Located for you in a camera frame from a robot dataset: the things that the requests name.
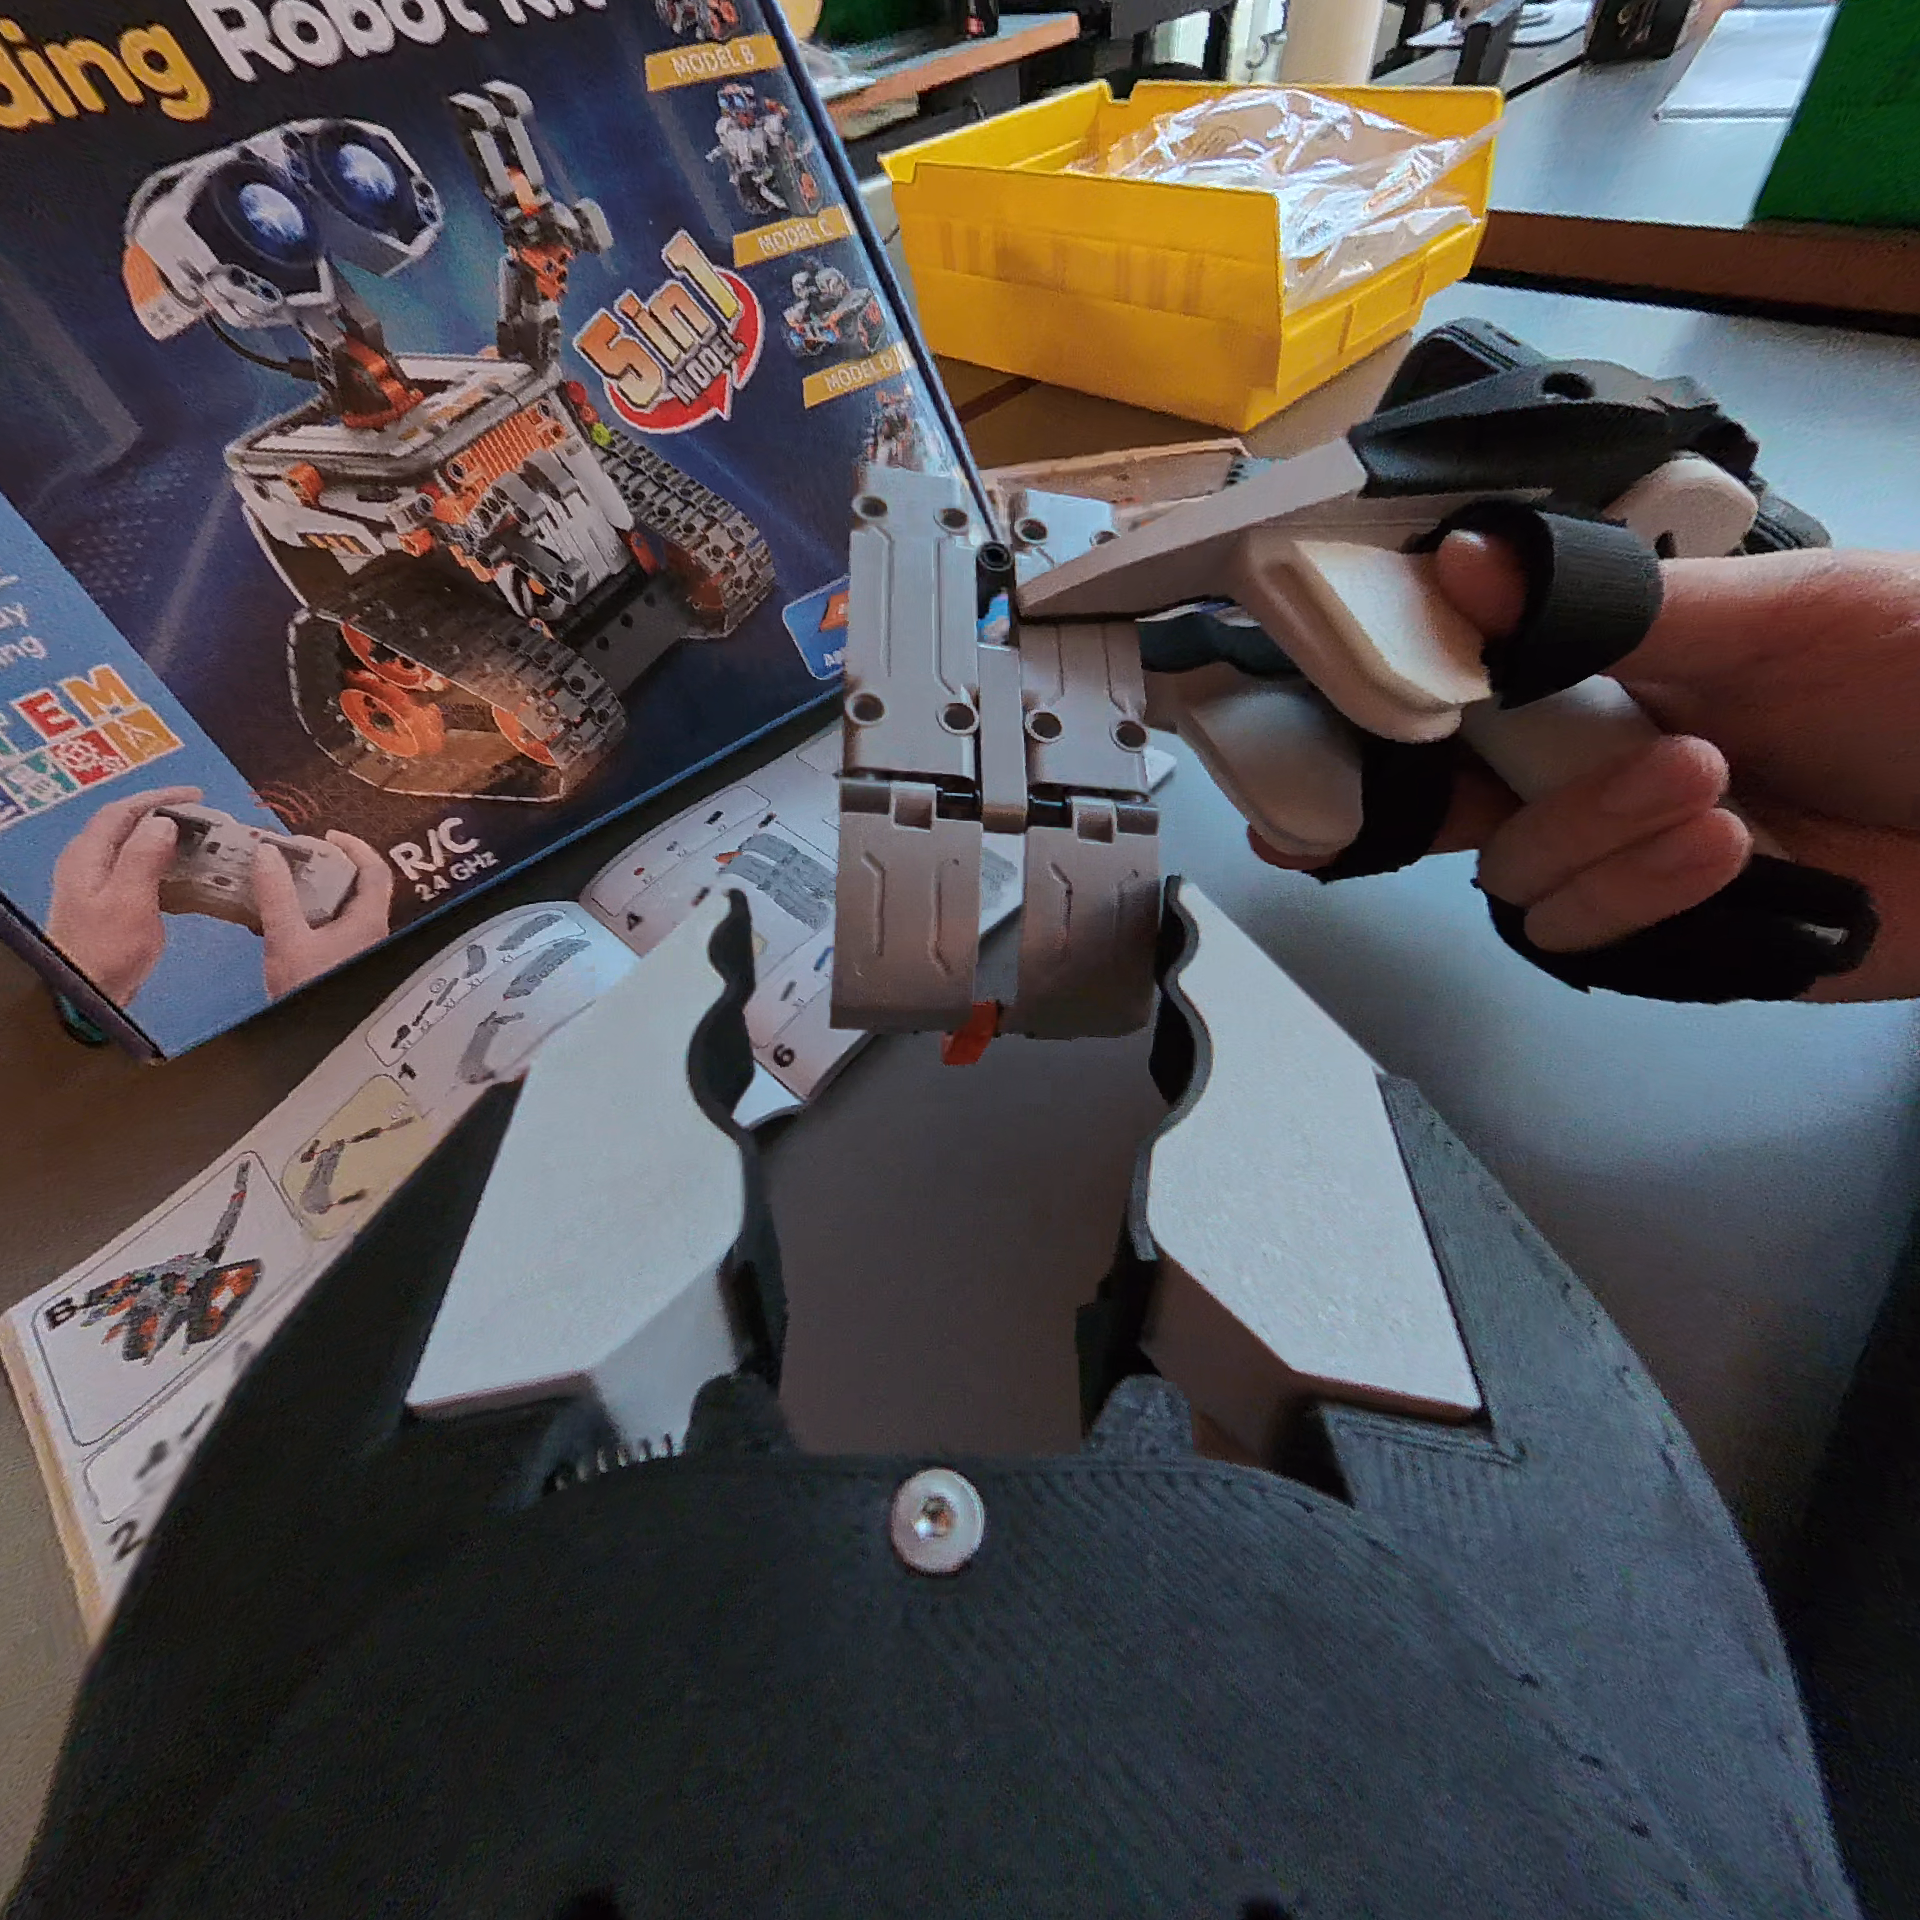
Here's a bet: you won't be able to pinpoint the white instruction booklet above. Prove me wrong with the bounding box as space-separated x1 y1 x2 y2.
0 730 891 1638

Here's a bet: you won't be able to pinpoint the blue robot kit box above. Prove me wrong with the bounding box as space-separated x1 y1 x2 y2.
0 0 1003 1060

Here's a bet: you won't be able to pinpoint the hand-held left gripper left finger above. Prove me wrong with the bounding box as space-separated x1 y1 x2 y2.
409 887 793 1421

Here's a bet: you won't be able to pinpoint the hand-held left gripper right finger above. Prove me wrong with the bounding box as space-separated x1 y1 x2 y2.
1129 878 1485 1431

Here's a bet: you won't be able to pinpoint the clear plastic bags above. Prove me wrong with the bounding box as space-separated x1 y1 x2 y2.
1084 84 1482 291

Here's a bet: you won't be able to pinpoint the person's right hand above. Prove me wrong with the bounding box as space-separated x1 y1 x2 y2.
1425 525 1920 1001

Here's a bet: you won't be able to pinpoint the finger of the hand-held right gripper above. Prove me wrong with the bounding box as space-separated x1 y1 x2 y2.
990 437 1276 529
1012 433 1555 624

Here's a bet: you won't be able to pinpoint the grey building block assembly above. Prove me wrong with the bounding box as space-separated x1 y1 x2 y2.
830 462 1175 1070

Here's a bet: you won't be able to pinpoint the yellow bin with bags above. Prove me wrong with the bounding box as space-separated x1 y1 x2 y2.
879 78 1507 431

